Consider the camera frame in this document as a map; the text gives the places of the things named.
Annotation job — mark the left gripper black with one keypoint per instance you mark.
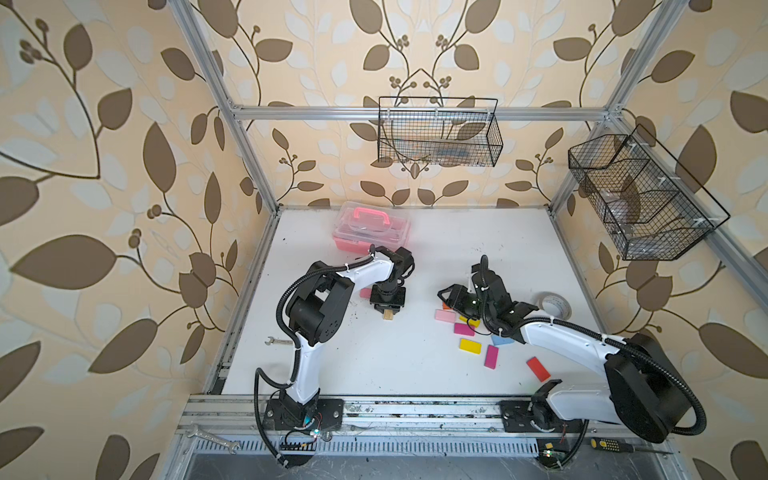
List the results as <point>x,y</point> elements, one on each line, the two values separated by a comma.
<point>395,306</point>

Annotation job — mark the yellow black screwdriver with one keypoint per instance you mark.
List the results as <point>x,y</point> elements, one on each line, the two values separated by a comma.
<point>616,446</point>

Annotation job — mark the back wire basket black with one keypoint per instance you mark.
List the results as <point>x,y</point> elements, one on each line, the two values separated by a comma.
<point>439,130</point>

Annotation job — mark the wire basket black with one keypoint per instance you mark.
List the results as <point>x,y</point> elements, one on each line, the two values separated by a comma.
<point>653,207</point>
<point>439,130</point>

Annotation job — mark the pink plastic toolbox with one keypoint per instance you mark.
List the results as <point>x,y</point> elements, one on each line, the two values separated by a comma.
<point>358,226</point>

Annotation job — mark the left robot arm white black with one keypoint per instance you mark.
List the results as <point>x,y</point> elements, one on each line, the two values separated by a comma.
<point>310,312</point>

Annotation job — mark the yellow block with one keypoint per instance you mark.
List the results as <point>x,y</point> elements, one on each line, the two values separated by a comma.
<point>470,346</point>
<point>473,323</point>

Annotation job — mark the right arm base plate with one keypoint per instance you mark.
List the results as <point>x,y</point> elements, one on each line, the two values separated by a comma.
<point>522,417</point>

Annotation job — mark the white tape roll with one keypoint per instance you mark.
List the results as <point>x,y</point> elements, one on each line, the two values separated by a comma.
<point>554,305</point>

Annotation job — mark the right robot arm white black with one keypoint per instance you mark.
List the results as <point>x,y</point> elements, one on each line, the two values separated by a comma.
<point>639,388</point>

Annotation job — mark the right wire basket black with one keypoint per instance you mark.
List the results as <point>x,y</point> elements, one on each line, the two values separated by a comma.
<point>653,207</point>

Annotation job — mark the magenta block middle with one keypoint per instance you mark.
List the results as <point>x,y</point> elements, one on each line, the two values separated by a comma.
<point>463,329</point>

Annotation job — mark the blue block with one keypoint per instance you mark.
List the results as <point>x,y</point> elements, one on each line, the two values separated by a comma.
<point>499,341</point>

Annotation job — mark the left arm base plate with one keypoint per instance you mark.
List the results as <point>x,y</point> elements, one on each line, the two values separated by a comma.
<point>323,414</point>

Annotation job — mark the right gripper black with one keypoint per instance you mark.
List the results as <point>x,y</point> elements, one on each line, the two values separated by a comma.
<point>456,296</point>

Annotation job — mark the yellow block lower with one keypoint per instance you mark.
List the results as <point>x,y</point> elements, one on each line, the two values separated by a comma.
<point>470,346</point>

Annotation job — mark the magenta block lower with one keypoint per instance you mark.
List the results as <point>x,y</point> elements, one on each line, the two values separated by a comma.
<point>491,357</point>

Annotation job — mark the large silver wrench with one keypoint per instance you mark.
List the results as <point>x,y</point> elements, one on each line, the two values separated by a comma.
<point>231,446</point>

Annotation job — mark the yellow block upper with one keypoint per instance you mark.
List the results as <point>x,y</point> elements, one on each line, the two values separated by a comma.
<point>473,323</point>

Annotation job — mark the small silver wrench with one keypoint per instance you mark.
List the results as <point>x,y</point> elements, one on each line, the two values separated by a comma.
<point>275,341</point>

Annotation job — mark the red block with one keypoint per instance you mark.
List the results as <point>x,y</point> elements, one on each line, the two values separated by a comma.
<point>538,369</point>

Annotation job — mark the magenta block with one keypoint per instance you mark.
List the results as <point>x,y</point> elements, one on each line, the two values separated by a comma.
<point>491,357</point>
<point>463,329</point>

